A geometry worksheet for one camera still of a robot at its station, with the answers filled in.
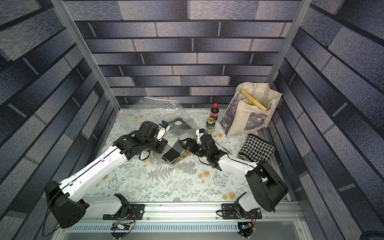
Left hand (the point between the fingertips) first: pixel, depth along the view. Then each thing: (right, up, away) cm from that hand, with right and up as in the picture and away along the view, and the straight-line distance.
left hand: (167, 141), depth 76 cm
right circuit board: (+39, -43, -4) cm, 59 cm away
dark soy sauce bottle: (+29, +17, +30) cm, 45 cm away
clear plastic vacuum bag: (-24, +25, +42) cm, 54 cm away
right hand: (+7, -3, +8) cm, 11 cm away
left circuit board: (-24, -41, -5) cm, 48 cm away
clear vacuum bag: (+5, +5, +18) cm, 20 cm away
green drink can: (+25, +9, +22) cm, 35 cm away
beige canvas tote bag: (+43, +12, +16) cm, 47 cm away
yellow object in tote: (+50, +23, +14) cm, 57 cm away
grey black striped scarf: (+1, -8, +15) cm, 17 cm away
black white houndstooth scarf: (+53, -8, +16) cm, 56 cm away
